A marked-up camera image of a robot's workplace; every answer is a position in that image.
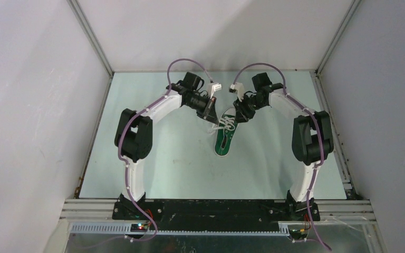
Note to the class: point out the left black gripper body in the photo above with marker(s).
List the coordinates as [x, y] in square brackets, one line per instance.
[199, 104]

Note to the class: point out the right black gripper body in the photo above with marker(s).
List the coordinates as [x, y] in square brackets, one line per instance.
[248, 106]

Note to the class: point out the white shoelace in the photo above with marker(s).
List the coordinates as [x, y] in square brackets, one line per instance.
[228, 124]

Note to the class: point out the green canvas sneaker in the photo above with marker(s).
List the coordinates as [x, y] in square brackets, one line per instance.
[224, 138]

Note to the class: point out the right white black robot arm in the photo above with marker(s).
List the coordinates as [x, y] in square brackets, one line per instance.
[312, 139]

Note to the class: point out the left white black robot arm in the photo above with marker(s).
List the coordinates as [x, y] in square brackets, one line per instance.
[134, 135]

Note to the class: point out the right controller board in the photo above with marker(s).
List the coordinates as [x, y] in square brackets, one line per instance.
[298, 234]

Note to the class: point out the controller board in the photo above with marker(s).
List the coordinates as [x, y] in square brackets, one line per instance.
[139, 227]
[298, 234]

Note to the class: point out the left controller board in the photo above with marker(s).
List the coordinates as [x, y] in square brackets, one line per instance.
[139, 227]

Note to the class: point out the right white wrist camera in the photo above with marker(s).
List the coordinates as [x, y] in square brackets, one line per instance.
[238, 89]

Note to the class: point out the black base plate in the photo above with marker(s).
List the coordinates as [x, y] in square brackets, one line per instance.
[204, 214]

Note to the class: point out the grey slotted cable duct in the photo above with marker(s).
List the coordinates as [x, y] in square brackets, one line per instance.
[128, 229]

